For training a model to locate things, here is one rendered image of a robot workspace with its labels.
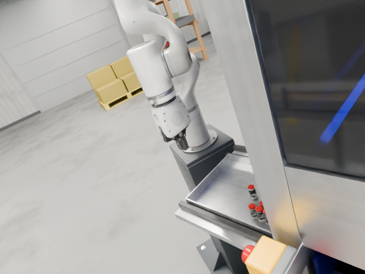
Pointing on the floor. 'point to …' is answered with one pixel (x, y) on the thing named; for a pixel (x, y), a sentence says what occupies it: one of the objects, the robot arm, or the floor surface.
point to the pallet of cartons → (114, 82)
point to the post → (255, 113)
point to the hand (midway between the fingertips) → (182, 143)
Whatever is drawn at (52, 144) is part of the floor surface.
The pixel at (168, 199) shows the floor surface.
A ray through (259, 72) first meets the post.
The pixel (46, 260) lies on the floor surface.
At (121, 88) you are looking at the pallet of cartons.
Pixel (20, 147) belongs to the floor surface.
